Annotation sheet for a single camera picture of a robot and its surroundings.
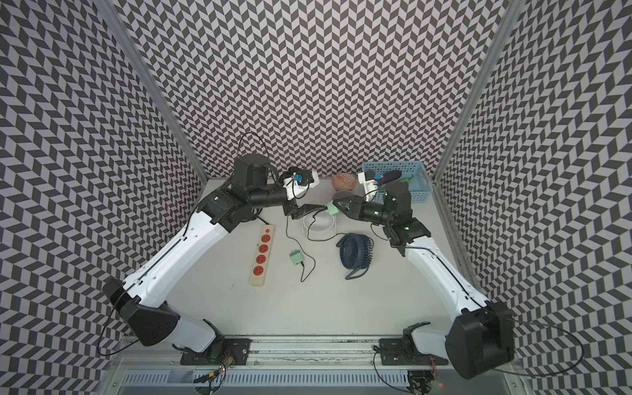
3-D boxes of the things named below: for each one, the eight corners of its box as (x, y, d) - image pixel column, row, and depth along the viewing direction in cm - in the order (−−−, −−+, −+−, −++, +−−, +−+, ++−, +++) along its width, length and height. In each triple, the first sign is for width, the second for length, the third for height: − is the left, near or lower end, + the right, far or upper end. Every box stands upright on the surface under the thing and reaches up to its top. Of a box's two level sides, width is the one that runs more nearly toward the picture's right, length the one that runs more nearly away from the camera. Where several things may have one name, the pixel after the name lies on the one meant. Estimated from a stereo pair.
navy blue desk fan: (347, 281, 87) (349, 267, 78) (336, 248, 96) (337, 232, 87) (375, 273, 89) (380, 259, 80) (362, 242, 98) (365, 226, 89)
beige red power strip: (251, 285, 87) (249, 282, 85) (263, 228, 103) (261, 224, 101) (265, 285, 87) (264, 282, 85) (275, 228, 103) (274, 224, 101)
